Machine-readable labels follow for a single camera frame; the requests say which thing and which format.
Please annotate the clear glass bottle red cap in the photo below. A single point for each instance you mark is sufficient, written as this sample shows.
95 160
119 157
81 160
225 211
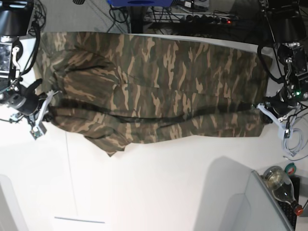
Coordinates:
281 188

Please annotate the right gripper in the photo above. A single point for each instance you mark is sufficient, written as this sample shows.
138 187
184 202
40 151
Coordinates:
27 102

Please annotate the green tape roll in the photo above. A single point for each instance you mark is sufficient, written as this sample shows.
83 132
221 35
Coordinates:
290 169

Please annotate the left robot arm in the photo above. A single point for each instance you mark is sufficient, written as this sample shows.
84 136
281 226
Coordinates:
286 30

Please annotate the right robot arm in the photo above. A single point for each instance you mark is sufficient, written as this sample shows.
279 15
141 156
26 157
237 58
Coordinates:
17 19

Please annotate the camouflage t-shirt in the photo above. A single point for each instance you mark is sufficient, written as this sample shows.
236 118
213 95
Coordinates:
118 89

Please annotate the black power strip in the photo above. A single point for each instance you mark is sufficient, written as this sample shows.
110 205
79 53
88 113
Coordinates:
216 19

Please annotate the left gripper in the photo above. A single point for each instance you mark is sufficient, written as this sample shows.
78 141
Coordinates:
280 104

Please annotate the blue box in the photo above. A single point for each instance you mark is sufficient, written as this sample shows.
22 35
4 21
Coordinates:
140 3

